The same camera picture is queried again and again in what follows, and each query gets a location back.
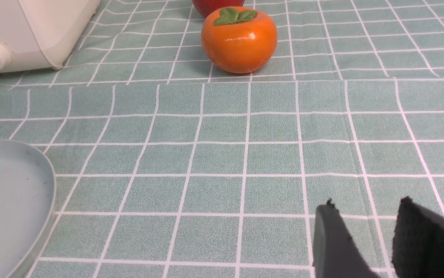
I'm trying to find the white two-slot toaster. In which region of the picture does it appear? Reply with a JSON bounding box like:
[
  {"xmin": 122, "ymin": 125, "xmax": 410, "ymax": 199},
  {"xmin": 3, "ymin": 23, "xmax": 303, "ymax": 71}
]
[{"xmin": 0, "ymin": 0, "xmax": 100, "ymax": 74}]

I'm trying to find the red apple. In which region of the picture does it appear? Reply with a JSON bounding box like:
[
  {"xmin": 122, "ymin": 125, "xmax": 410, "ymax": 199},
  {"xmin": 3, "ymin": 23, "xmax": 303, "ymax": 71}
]
[{"xmin": 192, "ymin": 0, "xmax": 245, "ymax": 18}]

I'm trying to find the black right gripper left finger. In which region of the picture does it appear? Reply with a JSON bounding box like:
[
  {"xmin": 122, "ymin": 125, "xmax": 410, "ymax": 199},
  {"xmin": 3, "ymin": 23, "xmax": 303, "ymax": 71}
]
[{"xmin": 313, "ymin": 199, "xmax": 378, "ymax": 278}]

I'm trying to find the light blue round plate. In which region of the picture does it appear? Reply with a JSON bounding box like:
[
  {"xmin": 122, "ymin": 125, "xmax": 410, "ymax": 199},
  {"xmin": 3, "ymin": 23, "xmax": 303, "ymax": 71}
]
[{"xmin": 0, "ymin": 139, "xmax": 56, "ymax": 278}]

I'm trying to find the green checkered tablecloth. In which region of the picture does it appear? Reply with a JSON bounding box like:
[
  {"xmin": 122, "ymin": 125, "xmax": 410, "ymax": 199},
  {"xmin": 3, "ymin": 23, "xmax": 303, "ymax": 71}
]
[{"xmin": 0, "ymin": 0, "xmax": 444, "ymax": 278}]

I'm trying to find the orange persimmon with green leaf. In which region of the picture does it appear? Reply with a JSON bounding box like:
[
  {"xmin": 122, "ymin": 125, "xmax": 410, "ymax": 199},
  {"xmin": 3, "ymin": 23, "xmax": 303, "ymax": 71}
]
[{"xmin": 201, "ymin": 6, "xmax": 278, "ymax": 74}]

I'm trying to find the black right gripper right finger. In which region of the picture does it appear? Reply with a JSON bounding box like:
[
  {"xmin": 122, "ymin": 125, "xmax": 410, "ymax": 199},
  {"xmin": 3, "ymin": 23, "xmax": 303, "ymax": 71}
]
[{"xmin": 392, "ymin": 197, "xmax": 444, "ymax": 278}]

